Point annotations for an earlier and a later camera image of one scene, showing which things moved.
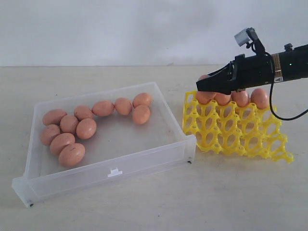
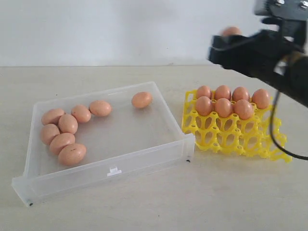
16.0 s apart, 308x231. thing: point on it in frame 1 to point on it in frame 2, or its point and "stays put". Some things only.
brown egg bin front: [71, 154] stays put
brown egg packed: [203, 77] to [204, 105]
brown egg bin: [123, 106] to [244, 109]
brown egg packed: [141, 114] to [223, 107]
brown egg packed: [241, 97] stays put
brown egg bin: [83, 111] stays put
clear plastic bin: [80, 143] stays put
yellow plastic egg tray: [248, 130] stays put
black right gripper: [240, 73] to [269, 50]
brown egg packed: [259, 97] stays put
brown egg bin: [53, 117] stays put
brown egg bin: [86, 128] to [230, 31]
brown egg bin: [60, 140] stays put
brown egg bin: [69, 124] stays put
